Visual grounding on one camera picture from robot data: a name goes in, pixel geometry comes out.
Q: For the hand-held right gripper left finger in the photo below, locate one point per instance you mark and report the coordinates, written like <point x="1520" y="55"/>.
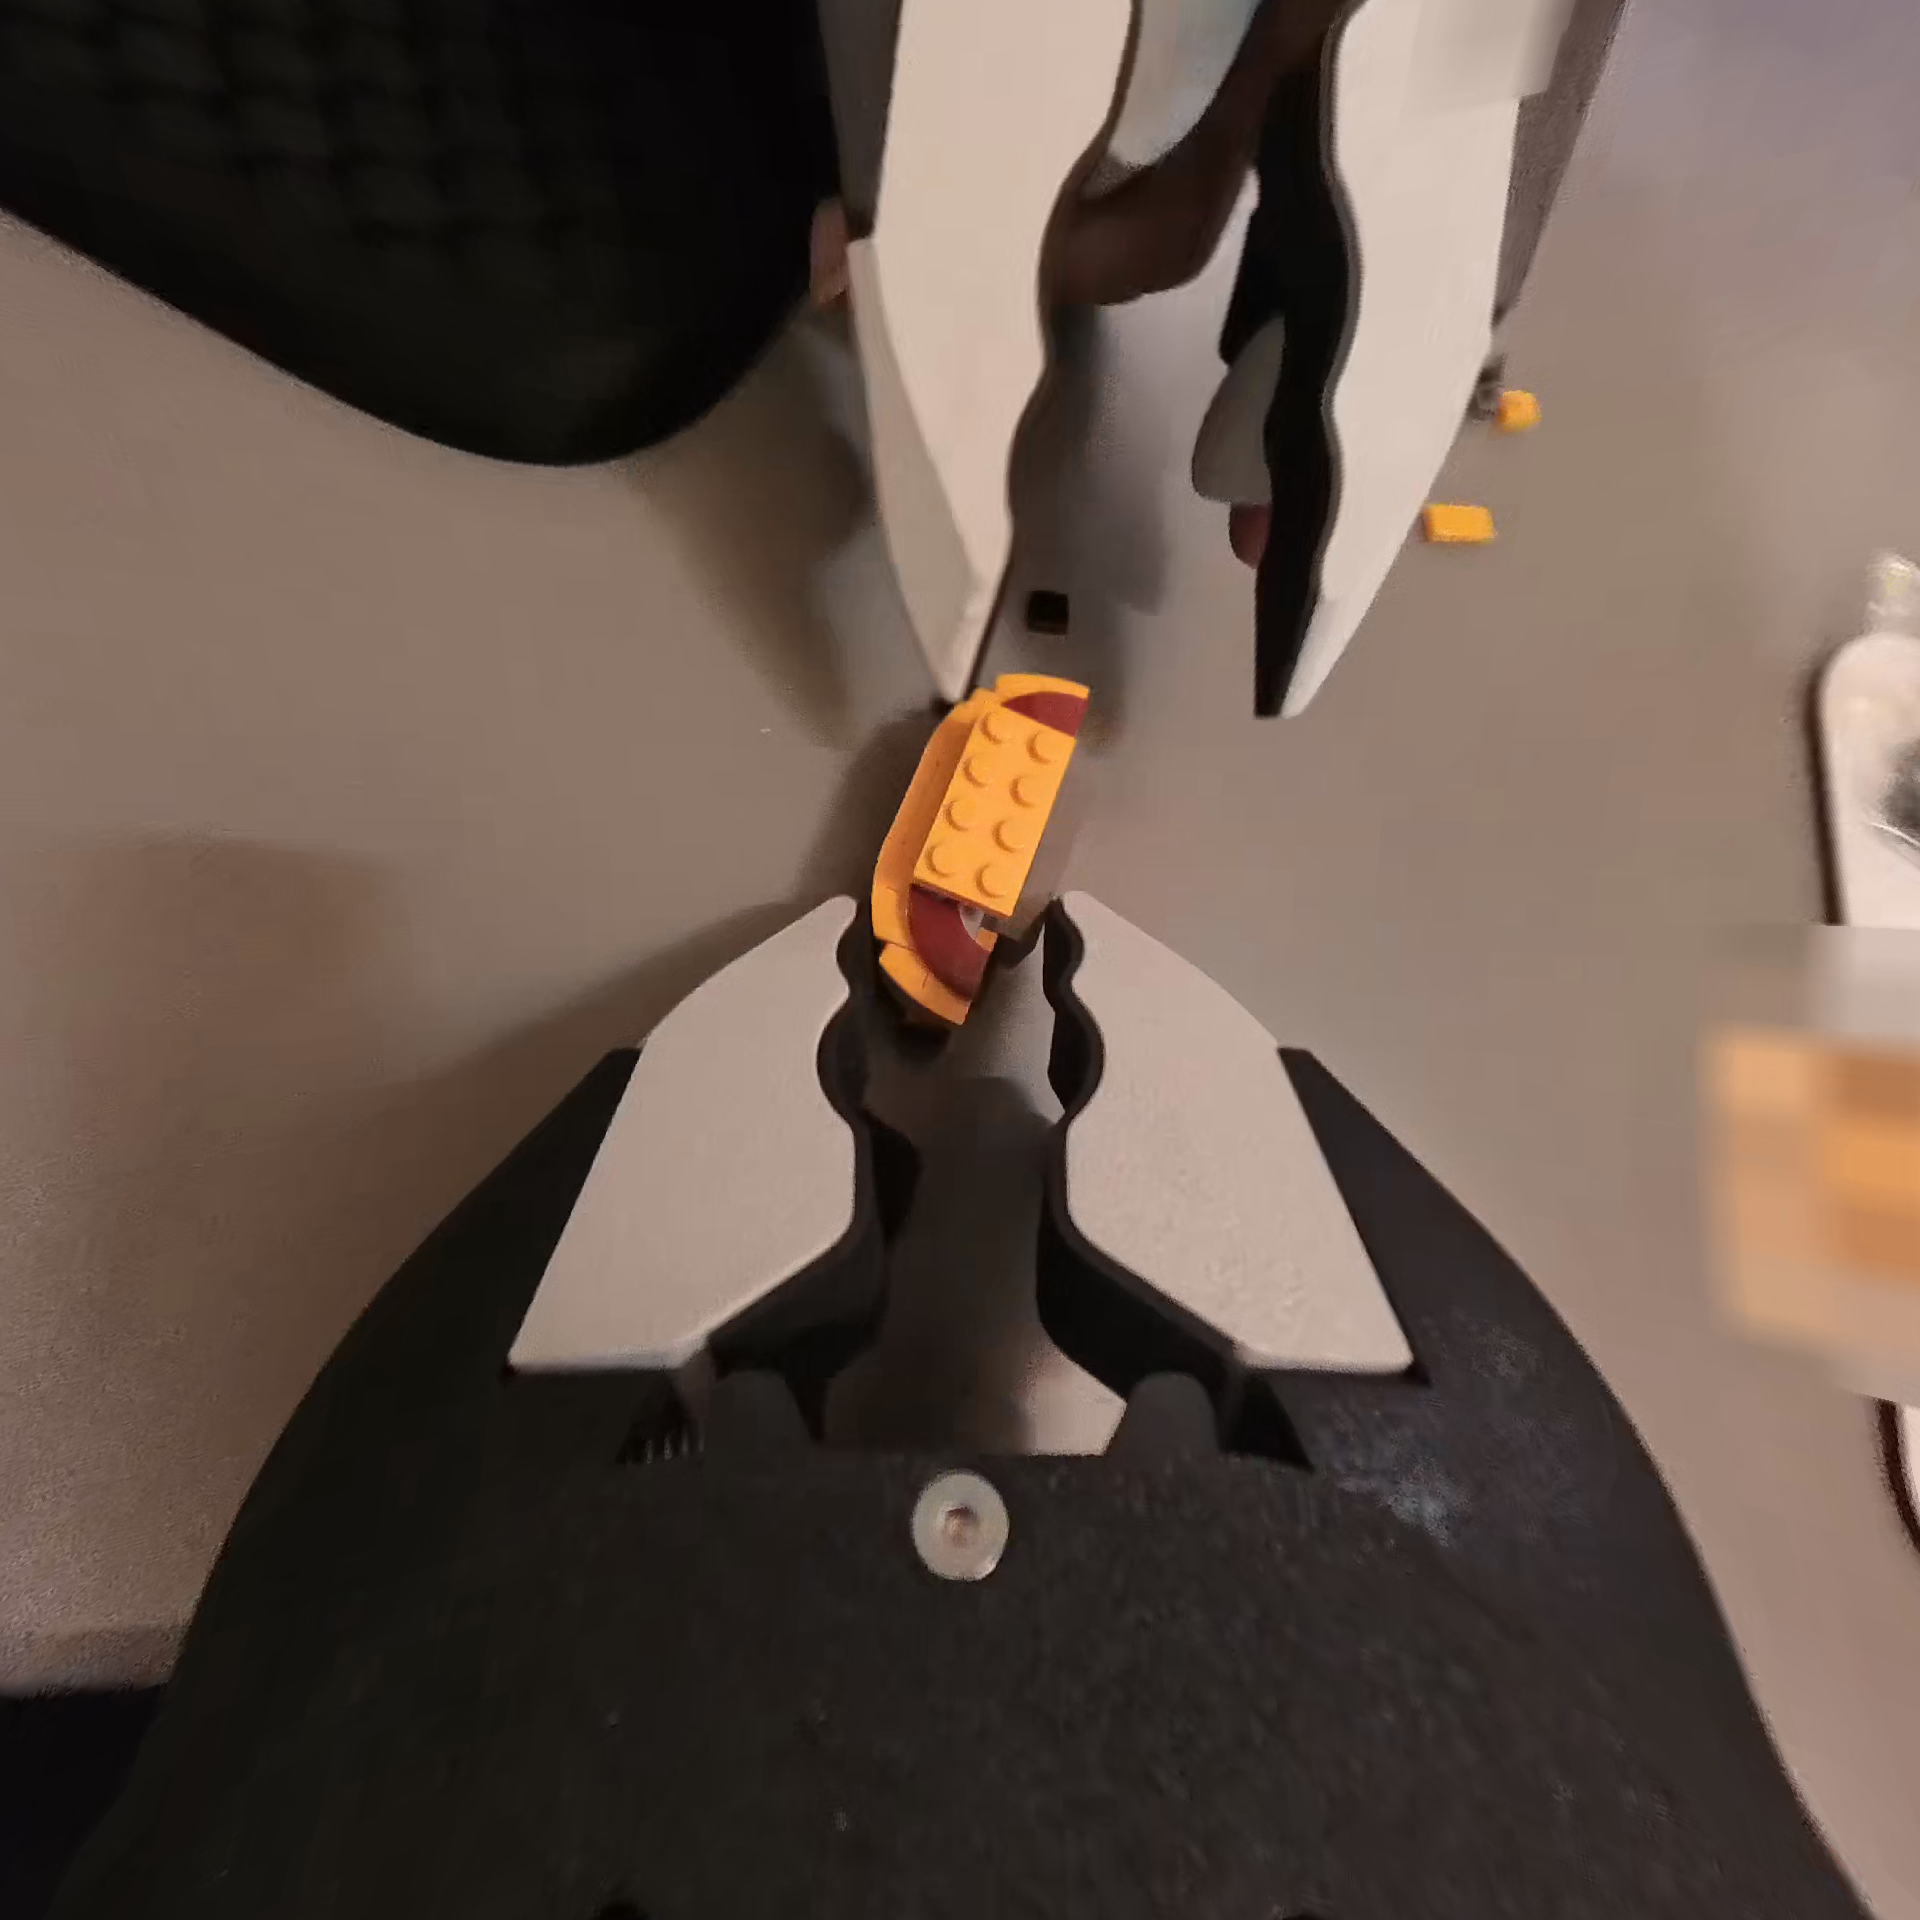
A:
<point x="705" y="1201"/>

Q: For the orange lego car assembly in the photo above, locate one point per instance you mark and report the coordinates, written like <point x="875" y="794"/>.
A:
<point x="974" y="841"/>

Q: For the flat orange lego plate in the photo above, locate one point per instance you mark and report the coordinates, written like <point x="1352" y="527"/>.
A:
<point x="1459" y="524"/>

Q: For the small black square lego piece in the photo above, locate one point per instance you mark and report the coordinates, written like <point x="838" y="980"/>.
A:
<point x="1047" y="611"/>

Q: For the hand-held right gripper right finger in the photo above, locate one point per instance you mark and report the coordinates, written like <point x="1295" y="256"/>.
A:
<point x="1214" y="1201"/>

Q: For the small orange lego brick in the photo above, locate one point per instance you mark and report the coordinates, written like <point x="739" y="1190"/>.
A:
<point x="1517" y="410"/>

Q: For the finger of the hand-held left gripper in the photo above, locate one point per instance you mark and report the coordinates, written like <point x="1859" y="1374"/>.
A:
<point x="958" y="302"/>
<point x="1424" y="302"/>

